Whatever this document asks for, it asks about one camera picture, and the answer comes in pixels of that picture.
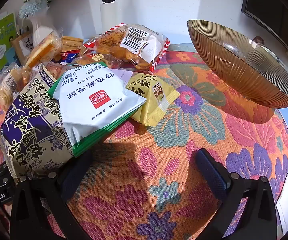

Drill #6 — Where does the blue white patterned snack bag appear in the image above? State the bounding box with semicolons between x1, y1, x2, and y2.
0;63;73;178

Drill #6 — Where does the sachima cake pack barcode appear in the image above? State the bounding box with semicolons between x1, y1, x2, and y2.
0;62;32;112

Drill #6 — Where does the white green snack bag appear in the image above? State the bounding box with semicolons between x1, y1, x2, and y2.
48;61;146;157

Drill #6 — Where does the blue red cracker bag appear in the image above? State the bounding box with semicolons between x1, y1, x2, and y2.
53;49;80;63

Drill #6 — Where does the egg cake pack with raisins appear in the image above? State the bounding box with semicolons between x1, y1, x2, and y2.
24;31;62;68

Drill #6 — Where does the yellow small snack packet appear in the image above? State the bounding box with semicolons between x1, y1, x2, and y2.
126;73;180;127

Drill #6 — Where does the red striped bread bag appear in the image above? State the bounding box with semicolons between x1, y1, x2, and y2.
83;23;170;74

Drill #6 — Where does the small red striped cake packet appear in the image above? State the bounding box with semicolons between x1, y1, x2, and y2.
72;53;123;69

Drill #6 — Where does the brown label cake pack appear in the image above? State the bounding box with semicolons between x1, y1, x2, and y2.
61;36;84;53

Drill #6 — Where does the floral woven table mat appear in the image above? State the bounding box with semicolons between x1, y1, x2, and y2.
0;43;288;240

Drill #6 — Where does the amber ribbed glass bowl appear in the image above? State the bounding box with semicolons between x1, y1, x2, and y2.
186;19;288;110

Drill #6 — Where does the wooden pen holder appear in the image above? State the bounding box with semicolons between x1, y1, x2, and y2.
10;31;34;66

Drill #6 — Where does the green grammar book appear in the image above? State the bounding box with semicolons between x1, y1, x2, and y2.
0;13;17;71

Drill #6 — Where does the white desk lamp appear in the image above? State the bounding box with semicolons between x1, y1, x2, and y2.
100;0;118;33

